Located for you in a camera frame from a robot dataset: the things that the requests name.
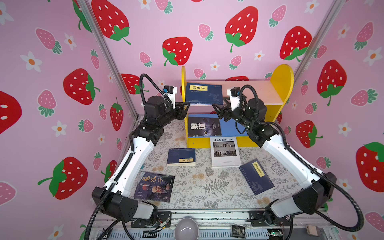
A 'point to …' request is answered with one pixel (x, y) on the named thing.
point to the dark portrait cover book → (154, 186)
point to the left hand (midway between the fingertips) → (187, 102)
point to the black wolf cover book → (204, 126)
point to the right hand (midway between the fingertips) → (217, 100)
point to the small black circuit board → (238, 231)
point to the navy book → (255, 177)
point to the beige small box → (312, 230)
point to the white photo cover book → (225, 152)
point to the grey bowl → (186, 229)
